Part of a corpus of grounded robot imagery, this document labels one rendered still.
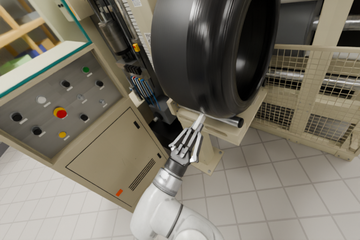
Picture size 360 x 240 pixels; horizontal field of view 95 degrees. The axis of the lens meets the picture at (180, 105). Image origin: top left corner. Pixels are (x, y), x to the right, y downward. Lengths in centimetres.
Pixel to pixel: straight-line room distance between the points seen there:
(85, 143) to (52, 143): 15
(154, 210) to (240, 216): 101
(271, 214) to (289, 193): 21
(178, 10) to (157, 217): 59
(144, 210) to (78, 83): 70
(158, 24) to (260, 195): 138
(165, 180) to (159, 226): 12
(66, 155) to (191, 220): 74
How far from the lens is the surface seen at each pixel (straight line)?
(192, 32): 45
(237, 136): 75
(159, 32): 53
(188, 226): 58
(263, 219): 152
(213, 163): 165
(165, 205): 59
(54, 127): 105
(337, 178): 174
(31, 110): 100
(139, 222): 61
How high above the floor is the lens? 149
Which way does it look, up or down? 42 degrees down
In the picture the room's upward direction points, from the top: 22 degrees counter-clockwise
